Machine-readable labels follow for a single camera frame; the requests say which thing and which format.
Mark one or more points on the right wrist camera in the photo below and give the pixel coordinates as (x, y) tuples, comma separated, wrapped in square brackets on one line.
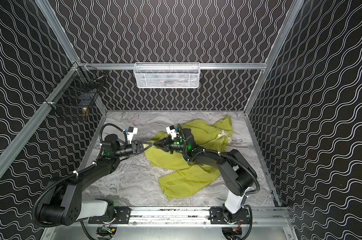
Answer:
[(173, 132)]

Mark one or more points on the black mounting plate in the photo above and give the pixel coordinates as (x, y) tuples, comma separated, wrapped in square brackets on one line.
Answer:
[(120, 215), (222, 216)]

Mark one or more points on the black wire wall basket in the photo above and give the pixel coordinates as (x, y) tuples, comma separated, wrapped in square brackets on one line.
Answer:
[(77, 99)]

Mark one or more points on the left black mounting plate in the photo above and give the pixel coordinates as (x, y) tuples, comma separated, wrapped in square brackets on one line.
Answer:
[(120, 215)]

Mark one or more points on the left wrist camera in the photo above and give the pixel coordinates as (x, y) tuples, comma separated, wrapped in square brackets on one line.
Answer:
[(130, 132)]

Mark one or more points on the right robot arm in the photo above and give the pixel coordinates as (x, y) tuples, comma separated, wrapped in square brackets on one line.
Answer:
[(238, 175)]

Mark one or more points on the white mesh wall basket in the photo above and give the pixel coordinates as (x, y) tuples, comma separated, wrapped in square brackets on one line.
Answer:
[(167, 75)]

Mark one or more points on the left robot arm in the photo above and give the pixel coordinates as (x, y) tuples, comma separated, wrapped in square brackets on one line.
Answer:
[(61, 202)]

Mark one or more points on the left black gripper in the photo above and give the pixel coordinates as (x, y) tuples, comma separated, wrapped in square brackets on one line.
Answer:
[(135, 148)]

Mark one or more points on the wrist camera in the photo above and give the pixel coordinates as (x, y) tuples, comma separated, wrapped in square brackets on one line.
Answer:
[(130, 132), (173, 132)]

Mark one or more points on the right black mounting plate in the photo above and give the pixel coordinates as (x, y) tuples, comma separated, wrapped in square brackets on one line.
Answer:
[(222, 216)]

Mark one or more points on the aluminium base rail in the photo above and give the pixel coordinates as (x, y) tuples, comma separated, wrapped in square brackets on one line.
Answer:
[(195, 217)]

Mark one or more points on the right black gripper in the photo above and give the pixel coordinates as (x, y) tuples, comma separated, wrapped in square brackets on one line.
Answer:
[(169, 144)]

